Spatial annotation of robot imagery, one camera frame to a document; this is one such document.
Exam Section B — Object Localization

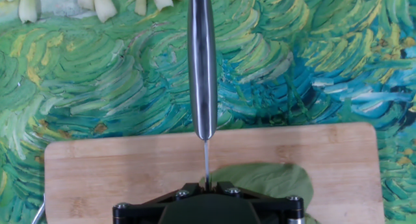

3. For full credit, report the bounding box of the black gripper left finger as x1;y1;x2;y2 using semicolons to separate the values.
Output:
112;182;207;224

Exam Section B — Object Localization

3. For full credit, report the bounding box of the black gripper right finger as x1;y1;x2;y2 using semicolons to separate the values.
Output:
209;181;306;224

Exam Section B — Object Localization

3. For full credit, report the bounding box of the green pakchoi with long stem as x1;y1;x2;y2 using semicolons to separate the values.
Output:
200;162;321;224

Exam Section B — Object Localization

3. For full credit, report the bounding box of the steel cleaver knife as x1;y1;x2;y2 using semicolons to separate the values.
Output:
187;0;218;192

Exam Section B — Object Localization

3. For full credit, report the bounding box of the wooden cutting board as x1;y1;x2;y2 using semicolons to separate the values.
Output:
31;121;386;224

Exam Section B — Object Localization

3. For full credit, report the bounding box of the painted landscape tablecloth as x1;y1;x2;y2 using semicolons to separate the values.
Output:
0;0;416;224

